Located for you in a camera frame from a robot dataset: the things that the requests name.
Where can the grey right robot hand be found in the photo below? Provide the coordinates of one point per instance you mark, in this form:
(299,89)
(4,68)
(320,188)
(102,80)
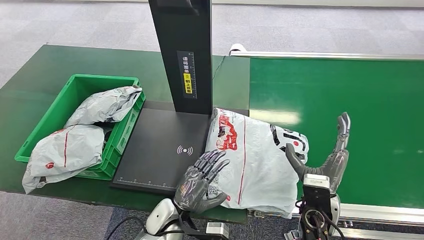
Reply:
(338,169)

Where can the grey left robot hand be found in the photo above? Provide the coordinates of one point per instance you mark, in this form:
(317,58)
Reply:
(193,188)

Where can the grey mailer bag black print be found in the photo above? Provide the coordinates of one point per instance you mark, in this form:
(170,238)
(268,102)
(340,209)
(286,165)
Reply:
(261,165)

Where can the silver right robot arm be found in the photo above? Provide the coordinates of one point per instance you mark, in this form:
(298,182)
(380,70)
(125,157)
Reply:
(335,208)

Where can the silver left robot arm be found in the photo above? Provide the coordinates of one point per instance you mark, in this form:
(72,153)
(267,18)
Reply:
(162,215)

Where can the black scanner machine with column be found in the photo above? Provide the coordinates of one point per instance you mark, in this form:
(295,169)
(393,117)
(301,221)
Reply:
(159,149)

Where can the green conveyor belt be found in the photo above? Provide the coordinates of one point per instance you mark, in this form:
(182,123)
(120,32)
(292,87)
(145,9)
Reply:
(381,99)

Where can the white conveyor end roller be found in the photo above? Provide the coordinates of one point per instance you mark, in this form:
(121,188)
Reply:
(236,47)

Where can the black yellow column label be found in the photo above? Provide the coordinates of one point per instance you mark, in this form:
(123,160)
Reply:
(188,82)

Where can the grey mailer bag red stripe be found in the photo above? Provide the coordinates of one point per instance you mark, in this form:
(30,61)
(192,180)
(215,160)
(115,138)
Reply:
(79,145)

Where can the crumpled plain grey mailer bag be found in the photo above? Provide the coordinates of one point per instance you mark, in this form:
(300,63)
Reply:
(102,106)

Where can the green plastic crate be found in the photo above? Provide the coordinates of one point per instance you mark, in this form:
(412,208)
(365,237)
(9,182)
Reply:
(76,86)

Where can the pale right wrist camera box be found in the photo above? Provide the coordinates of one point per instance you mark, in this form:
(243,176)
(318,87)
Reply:
(316,180)

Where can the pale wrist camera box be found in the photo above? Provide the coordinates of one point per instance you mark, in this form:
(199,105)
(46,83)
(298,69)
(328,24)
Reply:
(316,180)
(217,229)

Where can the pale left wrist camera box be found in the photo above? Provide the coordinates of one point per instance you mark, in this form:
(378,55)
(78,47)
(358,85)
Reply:
(217,229)

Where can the aluminium conveyor side rail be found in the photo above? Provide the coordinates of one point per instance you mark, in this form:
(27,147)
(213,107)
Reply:
(381,213)
(331,55)

